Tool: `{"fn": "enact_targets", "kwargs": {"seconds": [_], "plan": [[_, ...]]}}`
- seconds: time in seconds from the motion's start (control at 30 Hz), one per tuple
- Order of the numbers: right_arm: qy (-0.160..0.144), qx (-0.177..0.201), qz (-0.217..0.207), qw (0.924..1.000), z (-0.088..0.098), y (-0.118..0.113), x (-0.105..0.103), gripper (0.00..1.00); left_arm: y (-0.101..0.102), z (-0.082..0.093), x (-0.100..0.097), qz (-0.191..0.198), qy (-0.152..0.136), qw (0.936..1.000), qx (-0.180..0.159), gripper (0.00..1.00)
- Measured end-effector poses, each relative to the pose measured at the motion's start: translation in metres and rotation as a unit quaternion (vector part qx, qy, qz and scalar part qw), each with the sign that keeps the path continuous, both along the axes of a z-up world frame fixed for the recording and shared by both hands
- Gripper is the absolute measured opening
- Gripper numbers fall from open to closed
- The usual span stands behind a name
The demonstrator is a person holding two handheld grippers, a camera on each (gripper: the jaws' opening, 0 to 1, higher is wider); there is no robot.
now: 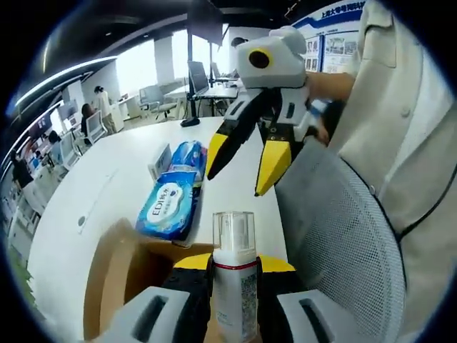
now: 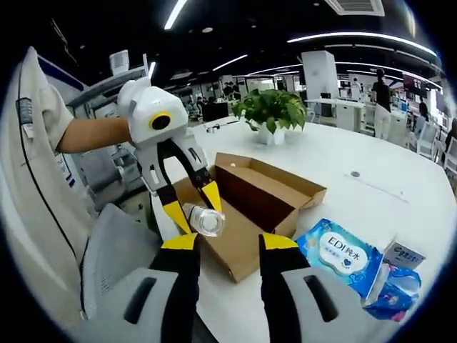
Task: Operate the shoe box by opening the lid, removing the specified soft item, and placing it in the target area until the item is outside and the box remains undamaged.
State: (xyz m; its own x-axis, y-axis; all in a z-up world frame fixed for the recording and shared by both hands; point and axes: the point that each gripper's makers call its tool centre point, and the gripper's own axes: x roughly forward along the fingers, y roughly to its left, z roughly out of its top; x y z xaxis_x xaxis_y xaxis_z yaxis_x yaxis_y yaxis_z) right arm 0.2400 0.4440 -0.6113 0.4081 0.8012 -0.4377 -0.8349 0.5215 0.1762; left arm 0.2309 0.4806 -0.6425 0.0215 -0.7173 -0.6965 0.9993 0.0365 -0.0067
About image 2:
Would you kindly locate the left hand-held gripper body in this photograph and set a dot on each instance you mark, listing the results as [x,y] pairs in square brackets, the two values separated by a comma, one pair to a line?
[150,107]

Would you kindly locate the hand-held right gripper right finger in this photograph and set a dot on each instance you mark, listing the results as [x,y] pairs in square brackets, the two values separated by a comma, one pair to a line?
[282,286]

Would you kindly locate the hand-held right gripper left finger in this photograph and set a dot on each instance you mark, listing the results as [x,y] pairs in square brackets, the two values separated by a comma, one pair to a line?
[175,286]

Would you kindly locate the clear plastic bottle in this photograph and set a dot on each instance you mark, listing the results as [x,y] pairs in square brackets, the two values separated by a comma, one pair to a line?
[210,221]

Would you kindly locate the blue wet wipes pack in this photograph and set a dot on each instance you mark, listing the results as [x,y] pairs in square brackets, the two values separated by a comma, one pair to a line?
[339,253]

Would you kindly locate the brown cardboard shoe box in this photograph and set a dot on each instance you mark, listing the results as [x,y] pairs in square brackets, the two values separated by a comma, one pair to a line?
[257,200]

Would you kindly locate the blue floral soft item packet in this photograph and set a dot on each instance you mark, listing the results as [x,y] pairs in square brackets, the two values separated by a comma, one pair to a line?
[392,296]

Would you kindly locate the white ribbed box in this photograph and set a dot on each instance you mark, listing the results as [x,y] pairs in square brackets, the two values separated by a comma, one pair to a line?
[119,62]

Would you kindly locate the linear ceiling light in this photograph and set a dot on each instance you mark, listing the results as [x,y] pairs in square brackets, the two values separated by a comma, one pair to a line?
[230,62]
[175,14]
[357,34]
[152,69]

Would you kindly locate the small black white device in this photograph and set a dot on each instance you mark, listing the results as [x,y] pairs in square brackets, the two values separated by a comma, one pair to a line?
[214,126]

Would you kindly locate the grey metal storage shelf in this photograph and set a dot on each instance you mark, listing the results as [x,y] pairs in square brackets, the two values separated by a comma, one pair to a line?
[107,84]

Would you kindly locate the grey mesh office chair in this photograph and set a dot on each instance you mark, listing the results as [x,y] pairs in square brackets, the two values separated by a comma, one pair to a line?
[118,236]

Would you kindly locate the green plant in white pot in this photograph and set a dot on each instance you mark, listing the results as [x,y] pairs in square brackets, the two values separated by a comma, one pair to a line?
[275,107]

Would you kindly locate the person's beige shirt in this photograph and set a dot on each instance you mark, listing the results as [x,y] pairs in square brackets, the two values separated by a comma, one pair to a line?
[32,178]

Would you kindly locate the white table socket strip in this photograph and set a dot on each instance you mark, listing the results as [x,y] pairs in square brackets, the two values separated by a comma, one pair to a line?
[355,174]

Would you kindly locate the white office desk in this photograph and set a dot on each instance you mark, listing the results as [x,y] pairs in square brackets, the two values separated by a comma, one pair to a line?
[335,110]

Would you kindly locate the white square pillar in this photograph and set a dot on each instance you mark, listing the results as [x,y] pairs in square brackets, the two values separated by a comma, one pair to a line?
[319,75]

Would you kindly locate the white office chair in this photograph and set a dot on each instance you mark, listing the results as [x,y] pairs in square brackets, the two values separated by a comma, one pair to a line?
[427,137]
[450,153]

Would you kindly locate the ceiling air conditioner vent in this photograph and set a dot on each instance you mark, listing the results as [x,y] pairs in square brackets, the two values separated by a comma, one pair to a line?
[357,5]

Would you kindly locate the blue white wall poster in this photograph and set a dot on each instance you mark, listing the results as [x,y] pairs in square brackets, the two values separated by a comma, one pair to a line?
[66,168]

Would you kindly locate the dark wall display screen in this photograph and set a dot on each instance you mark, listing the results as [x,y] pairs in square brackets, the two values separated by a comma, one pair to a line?
[412,84]

